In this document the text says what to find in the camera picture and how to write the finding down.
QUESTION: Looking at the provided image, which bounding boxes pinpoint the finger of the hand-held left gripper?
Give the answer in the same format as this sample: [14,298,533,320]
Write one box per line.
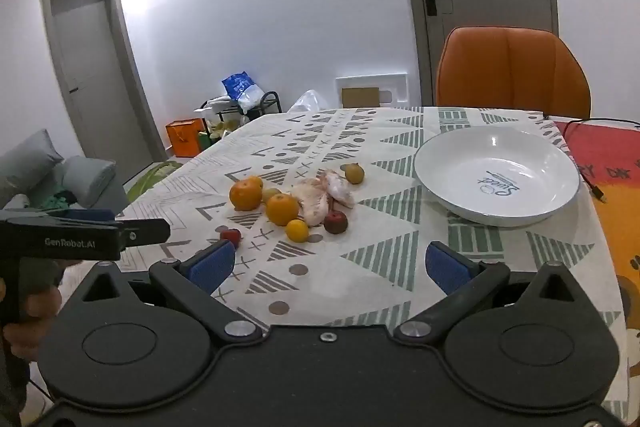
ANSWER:
[117,218,169,254]

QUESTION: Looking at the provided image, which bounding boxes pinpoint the yellow green slippers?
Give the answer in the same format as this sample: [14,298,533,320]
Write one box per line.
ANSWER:
[206,119,241,142]

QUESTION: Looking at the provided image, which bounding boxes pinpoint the brown cardboard sheet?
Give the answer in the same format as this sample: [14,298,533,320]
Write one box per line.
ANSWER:
[342,87,381,108]

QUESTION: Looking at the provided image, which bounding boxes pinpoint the black metal rack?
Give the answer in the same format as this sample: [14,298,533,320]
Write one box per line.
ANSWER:
[200,91,282,128]

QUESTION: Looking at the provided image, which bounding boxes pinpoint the clear plastic bag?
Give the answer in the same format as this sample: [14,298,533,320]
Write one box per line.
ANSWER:
[287,90,328,114]

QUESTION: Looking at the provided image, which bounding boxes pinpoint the small orange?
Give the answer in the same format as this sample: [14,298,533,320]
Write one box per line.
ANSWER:
[285,219,309,243]

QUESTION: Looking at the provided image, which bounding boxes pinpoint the white round plate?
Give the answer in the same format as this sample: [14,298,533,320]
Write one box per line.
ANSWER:
[413,126,582,228]

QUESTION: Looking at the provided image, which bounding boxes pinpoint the orange box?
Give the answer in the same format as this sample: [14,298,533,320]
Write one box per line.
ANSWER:
[166,119,207,158]

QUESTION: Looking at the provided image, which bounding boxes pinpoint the black cable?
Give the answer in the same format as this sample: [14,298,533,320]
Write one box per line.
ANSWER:
[560,118,640,204]

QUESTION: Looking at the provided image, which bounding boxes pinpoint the grey sofa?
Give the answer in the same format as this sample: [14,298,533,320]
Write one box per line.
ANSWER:
[0,129,128,220]

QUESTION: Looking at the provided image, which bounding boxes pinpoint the green patterned rug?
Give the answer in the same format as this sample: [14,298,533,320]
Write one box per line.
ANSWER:
[125,161,183,202]

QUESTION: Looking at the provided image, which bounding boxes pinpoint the plain grey door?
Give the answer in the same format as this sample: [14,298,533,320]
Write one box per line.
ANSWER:
[40,0,166,178]

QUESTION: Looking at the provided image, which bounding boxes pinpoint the dark red fruit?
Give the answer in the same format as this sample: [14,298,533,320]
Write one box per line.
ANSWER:
[323,210,348,235]

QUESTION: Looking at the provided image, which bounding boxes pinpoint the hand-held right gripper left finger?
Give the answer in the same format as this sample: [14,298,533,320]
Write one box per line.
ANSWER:
[66,239,263,349]

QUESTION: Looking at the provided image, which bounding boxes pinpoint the large orange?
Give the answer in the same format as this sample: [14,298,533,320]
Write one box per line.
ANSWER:
[265,193,301,227]
[229,176,264,211]

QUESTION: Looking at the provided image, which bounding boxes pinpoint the red orange printed mat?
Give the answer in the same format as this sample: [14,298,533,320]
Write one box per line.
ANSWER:
[552,119,640,427]

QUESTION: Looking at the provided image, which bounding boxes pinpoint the blue plastic bag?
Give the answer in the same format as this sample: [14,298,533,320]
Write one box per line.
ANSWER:
[221,71,265,112]

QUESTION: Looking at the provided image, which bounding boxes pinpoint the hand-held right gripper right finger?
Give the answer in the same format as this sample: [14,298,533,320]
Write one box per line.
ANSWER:
[394,241,602,349]

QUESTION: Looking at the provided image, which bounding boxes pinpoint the person's left hand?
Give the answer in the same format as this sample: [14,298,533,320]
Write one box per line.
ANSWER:
[0,259,83,362]

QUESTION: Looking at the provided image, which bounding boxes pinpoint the orange chair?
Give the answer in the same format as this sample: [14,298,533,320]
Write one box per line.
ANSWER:
[435,26,592,120]

